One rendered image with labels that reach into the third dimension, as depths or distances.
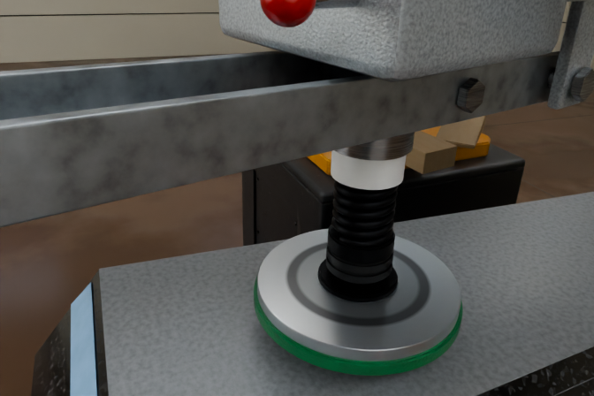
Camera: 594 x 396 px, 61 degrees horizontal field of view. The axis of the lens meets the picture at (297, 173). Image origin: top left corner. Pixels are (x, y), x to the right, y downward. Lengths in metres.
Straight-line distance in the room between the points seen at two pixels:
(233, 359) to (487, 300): 0.31
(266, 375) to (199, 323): 0.10
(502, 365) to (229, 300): 0.30
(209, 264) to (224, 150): 0.38
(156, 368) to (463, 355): 0.31
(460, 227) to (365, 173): 0.37
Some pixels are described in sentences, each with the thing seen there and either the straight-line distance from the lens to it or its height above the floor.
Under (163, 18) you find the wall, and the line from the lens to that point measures 6.39.
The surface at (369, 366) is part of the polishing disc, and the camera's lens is 0.48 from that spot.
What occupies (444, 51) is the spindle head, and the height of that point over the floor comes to 1.17.
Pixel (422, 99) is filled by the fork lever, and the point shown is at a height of 1.12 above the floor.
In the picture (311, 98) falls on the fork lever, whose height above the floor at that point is 1.14.
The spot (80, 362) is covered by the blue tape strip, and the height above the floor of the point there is 0.83.
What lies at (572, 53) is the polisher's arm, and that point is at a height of 1.14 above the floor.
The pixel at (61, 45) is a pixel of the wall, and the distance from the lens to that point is 6.41.
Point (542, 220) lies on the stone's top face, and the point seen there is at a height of 0.85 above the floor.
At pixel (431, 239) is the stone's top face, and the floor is 0.85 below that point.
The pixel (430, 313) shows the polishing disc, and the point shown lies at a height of 0.91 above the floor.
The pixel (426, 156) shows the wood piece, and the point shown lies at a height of 0.82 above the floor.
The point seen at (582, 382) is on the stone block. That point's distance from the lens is 0.63.
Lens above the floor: 1.23
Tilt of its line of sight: 24 degrees down
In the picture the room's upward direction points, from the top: 2 degrees clockwise
